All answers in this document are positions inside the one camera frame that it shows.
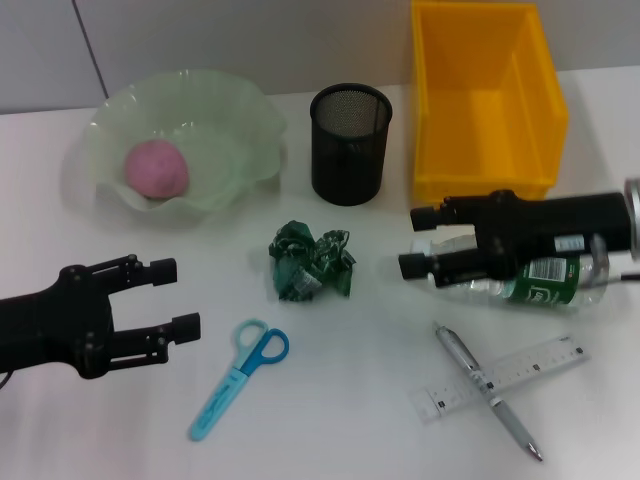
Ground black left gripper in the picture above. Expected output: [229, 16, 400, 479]
[0, 253, 203, 380]

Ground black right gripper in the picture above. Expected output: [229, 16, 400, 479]
[398, 189, 634, 289]

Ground blue scissors with sheath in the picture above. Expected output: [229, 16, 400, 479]
[189, 319, 291, 443]

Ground green plastic wrapper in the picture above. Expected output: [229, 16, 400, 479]
[268, 218, 357, 303]

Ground pink peach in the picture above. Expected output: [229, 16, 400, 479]
[123, 140, 190, 200]

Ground green label water bottle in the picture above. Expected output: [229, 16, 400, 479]
[409, 234, 611, 314]

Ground black mesh pen holder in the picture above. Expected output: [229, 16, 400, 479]
[309, 83, 395, 206]

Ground clear plastic ruler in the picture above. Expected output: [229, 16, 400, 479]
[409, 335, 591, 424]

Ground pale green glass fruit plate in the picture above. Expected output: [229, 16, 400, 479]
[82, 69, 289, 231]

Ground grey retractable pen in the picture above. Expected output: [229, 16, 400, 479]
[433, 323, 545, 462]

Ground yellow plastic bin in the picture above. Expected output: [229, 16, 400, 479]
[410, 0, 570, 204]

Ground right gripper cable with plug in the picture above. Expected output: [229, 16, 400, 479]
[589, 234, 640, 289]

